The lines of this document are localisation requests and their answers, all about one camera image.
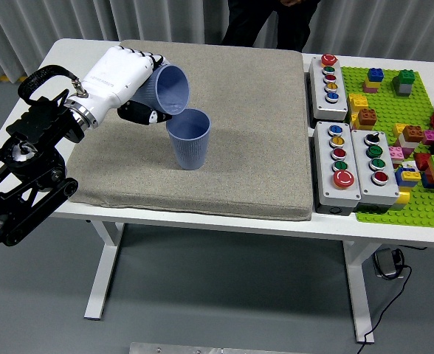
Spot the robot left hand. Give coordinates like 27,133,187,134
77,46,174,127

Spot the blue ribbed plastic cup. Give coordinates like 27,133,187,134
165,108,213,171
131,64,191,116

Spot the person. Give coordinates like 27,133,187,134
220,0,321,52

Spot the grey pleated curtain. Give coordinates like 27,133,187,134
0,0,434,80

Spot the grey five-button control box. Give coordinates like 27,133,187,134
308,54,350,122
312,120,362,217

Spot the large yellow toy brick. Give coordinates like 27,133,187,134
348,93,369,114

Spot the grey-brown cushion mat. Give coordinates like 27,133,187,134
66,39,314,222

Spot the orange toy brick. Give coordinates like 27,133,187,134
356,108,378,130
401,125,424,143

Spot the green studded baseplate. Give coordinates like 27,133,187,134
340,66,434,230

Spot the white toy brick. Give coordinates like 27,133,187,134
396,136,419,150

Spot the grey four-button control box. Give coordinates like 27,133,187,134
350,128,401,213

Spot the white table leg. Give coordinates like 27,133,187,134
342,240,384,344
83,220,125,320

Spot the red sloped toy brick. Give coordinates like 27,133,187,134
414,153,432,171

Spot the yellow round toy brick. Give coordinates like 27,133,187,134
388,190,410,211

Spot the grey power adapter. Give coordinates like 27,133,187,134
372,249,404,280

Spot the black power cable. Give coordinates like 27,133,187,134
360,263,413,346

